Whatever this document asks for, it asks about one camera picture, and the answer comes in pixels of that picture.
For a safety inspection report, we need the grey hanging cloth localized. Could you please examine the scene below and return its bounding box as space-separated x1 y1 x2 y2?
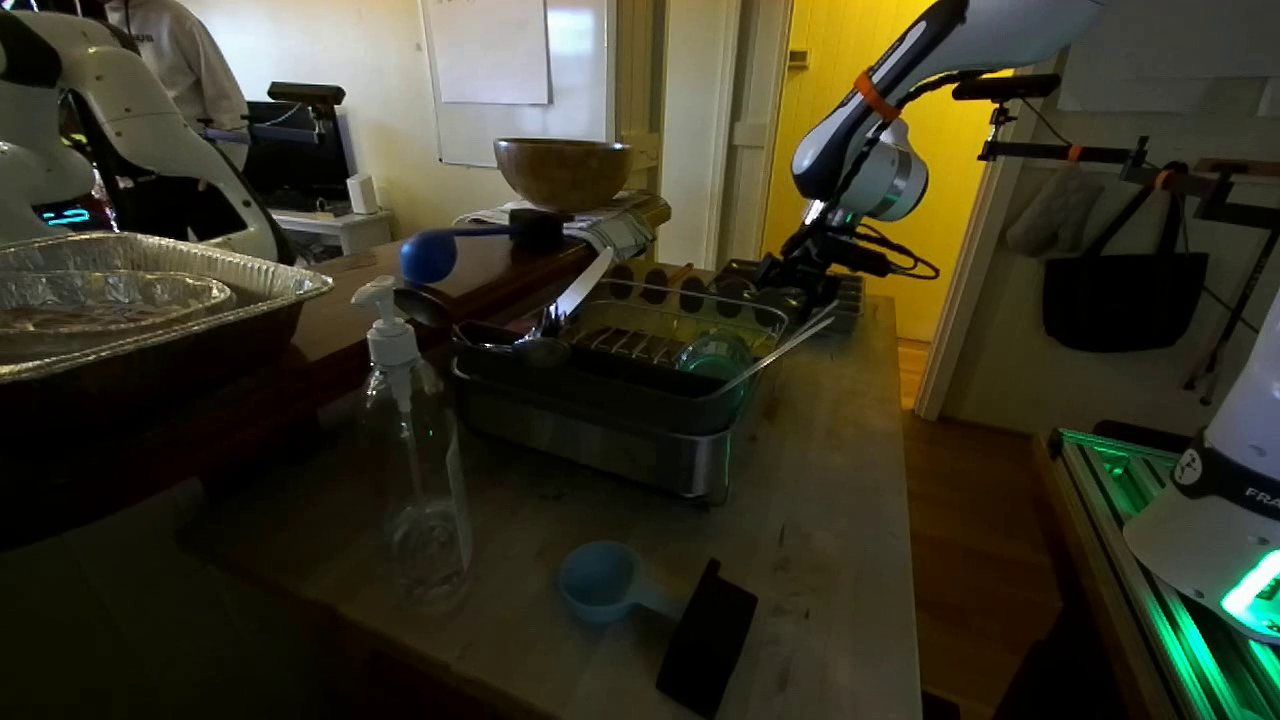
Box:
1004 155 1110 260

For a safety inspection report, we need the clear spray bottle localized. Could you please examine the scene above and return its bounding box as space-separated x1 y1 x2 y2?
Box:
347 270 479 612

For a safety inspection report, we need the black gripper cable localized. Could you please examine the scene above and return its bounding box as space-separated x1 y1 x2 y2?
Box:
816 217 943 286

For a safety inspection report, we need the white robot with label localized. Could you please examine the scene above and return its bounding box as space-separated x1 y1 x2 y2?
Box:
1120 291 1280 651

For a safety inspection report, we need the small white table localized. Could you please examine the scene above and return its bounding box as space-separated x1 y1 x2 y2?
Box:
265 203 395 265

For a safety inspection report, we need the flat black rectangular object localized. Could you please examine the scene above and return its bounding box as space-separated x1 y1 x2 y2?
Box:
650 557 761 720

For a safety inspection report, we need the white door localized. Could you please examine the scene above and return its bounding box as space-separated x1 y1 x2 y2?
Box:
660 0 751 267

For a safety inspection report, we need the flat silver metal utensil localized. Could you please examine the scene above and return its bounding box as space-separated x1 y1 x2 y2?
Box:
534 238 622 338

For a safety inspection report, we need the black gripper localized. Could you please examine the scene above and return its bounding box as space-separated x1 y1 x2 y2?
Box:
751 211 865 304

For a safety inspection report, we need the dark brown wooden board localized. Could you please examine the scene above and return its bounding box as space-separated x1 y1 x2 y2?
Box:
395 235 603 342

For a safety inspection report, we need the black tripod boom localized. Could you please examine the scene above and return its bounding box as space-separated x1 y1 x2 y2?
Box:
974 130 1280 231

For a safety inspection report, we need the black camera on boom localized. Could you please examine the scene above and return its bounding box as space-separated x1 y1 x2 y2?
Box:
946 73 1066 106

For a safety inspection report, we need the light blue measuring scoop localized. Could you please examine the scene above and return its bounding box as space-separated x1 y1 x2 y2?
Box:
554 534 677 633

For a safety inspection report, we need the black stand under bowl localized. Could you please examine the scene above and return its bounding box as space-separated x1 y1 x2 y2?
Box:
504 203 573 260

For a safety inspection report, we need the metal dish drying rack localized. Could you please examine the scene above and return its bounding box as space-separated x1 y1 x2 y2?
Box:
442 254 848 506

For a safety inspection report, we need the green-lit equipment tray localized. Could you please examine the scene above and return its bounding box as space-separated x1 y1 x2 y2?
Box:
1045 424 1280 720

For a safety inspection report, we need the teal cup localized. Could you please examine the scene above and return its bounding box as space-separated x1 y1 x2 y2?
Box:
672 330 757 405

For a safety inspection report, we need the black tote bag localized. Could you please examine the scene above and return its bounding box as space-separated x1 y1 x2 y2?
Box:
1035 172 1211 356

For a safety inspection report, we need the brown wooden bowl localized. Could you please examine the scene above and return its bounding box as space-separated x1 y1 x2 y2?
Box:
492 130 640 217

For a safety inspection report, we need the grey cutlery tray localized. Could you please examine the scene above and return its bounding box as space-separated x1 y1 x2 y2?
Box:
712 254 866 336

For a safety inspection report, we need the long silver metal rod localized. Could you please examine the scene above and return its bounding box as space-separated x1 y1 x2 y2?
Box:
715 298 842 400

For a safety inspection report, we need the white wall board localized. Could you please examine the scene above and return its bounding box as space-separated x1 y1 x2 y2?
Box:
419 0 554 113

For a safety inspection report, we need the aluminium foil tray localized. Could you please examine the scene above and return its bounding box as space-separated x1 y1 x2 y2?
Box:
0 226 335 392

